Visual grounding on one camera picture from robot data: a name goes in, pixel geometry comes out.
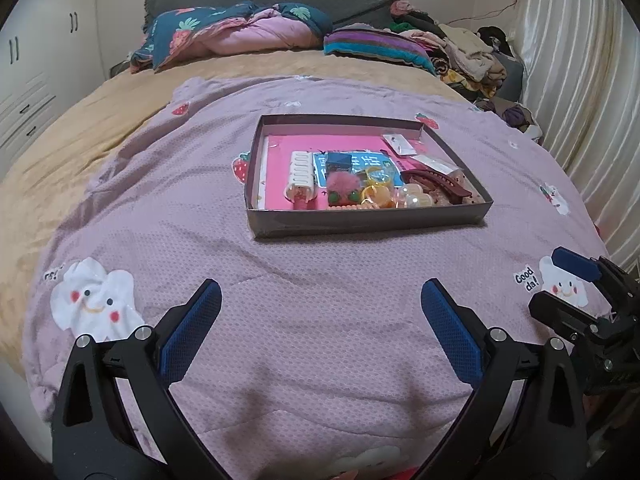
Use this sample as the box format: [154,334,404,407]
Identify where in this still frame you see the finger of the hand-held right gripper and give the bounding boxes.
[552,246,621,291]
[529,292,608,343]

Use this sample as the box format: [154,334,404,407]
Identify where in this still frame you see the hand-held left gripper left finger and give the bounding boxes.
[50,278,236,480]

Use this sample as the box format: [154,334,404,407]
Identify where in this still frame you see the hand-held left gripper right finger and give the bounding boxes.
[415,278,588,480]

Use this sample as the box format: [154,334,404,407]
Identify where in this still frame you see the brown cardboard box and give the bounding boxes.
[245,114,494,239]

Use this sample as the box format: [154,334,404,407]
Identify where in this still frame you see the dark red hair claw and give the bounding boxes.
[400,170,473,202]

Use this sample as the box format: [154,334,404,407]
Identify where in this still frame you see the clear earring packet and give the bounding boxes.
[382,133,417,157]

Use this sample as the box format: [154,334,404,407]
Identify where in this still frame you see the purple printed blanket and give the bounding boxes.
[22,76,608,480]

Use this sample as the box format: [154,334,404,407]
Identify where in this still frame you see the white card packet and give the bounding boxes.
[412,154,458,177]

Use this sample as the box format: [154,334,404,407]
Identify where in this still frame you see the white curtain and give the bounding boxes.
[520,0,640,271]

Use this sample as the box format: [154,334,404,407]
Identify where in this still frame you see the white hair clip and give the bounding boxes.
[285,151,317,202]

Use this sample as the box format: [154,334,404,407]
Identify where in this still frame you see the blue booklet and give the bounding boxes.
[312,150,408,196]

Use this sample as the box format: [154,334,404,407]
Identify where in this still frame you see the pink book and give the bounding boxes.
[257,134,401,209]

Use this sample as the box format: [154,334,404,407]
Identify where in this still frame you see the pile of clothes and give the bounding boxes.
[390,0,526,101]

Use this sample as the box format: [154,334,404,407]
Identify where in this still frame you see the striped pillow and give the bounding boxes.
[322,29,437,76]

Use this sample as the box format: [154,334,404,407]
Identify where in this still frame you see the white wardrobe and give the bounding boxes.
[0,0,113,161]

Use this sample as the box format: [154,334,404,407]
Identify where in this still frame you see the dark blue strawberry quilt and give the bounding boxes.
[130,2,333,73]

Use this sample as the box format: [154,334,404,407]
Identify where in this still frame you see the orange spiral hair tie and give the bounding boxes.
[361,185,389,207]

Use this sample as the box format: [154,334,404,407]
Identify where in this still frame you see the pink pom-pom hair tie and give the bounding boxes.
[326,171,362,195]

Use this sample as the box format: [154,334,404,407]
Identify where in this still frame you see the wall cable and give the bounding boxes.
[445,0,521,26]

